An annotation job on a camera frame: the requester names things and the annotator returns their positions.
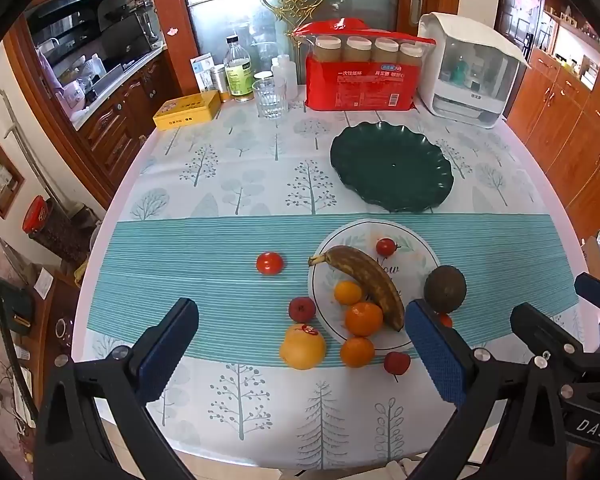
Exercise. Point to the dark green avocado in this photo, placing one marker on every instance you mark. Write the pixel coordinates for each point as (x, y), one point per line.
(445, 287)

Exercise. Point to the brown spotted banana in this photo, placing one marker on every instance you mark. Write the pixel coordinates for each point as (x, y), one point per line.
(365, 275)

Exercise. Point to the yellow grapefruit with sticker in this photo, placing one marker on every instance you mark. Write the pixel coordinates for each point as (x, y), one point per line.
(302, 346)

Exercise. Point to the wooden kitchen cabinet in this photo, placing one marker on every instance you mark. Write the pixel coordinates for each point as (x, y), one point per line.
(120, 120)

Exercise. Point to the orange tangerine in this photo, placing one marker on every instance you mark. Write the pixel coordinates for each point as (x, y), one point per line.
(357, 351)
(363, 318)

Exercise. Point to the wooden wall cabinet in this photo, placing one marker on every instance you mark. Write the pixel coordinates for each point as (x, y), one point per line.
(565, 125)

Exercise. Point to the white leaf print plate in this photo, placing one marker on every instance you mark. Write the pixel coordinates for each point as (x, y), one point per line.
(410, 260)

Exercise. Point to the white and blue carton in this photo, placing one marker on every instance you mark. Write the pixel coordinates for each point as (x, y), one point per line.
(202, 67)

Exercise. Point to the clear glass tumbler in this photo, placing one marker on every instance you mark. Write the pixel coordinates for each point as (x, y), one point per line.
(269, 97)

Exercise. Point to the tree print tablecloth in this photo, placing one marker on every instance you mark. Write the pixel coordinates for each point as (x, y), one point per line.
(205, 240)

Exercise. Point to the cherry tomato with stem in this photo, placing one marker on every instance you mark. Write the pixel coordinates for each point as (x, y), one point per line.
(386, 246)

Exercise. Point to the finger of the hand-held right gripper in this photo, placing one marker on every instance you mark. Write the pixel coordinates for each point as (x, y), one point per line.
(545, 332)
(597, 292)

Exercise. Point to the red paper cup package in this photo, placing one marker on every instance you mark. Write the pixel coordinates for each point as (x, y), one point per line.
(362, 82)

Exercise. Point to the small yellow-orange tangerine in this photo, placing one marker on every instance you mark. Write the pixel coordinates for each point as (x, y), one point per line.
(347, 292)

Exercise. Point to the clear bottle with green label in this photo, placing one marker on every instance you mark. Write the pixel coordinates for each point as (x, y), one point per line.
(238, 67)

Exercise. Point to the white countertop appliance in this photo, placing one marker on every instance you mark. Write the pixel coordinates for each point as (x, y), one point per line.
(472, 70)

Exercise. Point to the metal tin can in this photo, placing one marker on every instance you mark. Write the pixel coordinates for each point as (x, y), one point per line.
(219, 80)

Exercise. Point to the range hood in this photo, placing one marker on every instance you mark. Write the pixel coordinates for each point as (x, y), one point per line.
(70, 2)

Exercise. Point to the dark green scalloped plate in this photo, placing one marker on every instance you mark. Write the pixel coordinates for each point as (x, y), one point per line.
(391, 167)

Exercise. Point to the small red cherry tomato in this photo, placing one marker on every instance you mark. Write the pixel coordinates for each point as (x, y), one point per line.
(445, 319)

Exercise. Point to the small white cup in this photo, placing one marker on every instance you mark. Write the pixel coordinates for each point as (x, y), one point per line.
(263, 75)

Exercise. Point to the white plastic bottle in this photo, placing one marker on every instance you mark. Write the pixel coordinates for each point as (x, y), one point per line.
(283, 72)

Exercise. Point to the yellow tin box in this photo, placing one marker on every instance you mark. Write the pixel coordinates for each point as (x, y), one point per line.
(186, 110)

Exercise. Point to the red lid jar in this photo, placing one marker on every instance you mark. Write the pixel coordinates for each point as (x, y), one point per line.
(40, 215)

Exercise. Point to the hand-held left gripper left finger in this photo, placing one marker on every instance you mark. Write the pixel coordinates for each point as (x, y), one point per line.
(167, 350)

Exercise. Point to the small red apple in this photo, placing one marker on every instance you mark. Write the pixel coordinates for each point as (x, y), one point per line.
(301, 308)
(396, 362)

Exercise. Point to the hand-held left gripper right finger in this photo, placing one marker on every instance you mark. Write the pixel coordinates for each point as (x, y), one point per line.
(435, 355)

